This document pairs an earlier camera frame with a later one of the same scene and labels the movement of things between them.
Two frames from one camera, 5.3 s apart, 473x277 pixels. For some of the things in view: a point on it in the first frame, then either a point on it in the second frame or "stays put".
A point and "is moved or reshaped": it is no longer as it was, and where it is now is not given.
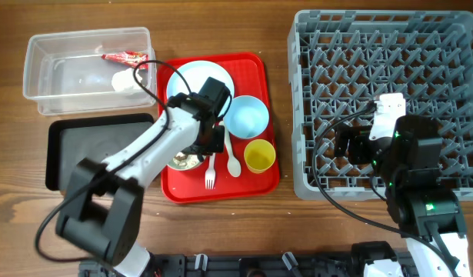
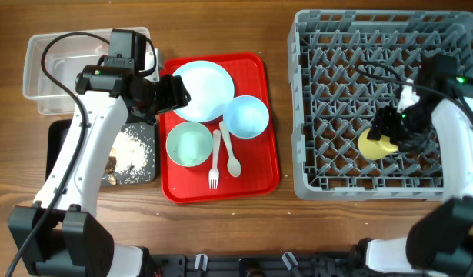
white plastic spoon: x=234 y=165 stays put
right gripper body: x=362 y=150 to x=408 y=129
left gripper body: x=198 y=148 to x=161 y=96
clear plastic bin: x=91 y=71 stays put
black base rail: x=205 y=265 stays put
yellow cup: x=259 y=155 is moved or reshaped
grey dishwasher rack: x=341 y=61 stays put
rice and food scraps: x=183 y=159 is moved or reshaped
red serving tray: x=249 y=165 stays put
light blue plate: x=196 y=74 stays put
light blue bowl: x=245 y=117 stays put
